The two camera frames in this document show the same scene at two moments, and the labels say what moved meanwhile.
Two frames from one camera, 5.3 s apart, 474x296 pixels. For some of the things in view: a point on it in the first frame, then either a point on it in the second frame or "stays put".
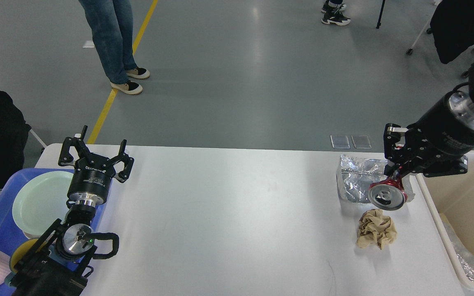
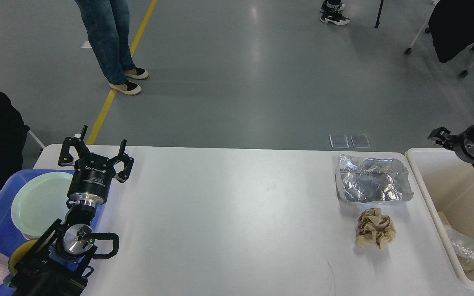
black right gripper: x=437 y=144 -> x=465 y=149
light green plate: x=40 y=200 stays put
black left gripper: x=90 y=182 stays put
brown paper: x=375 y=227 stays put
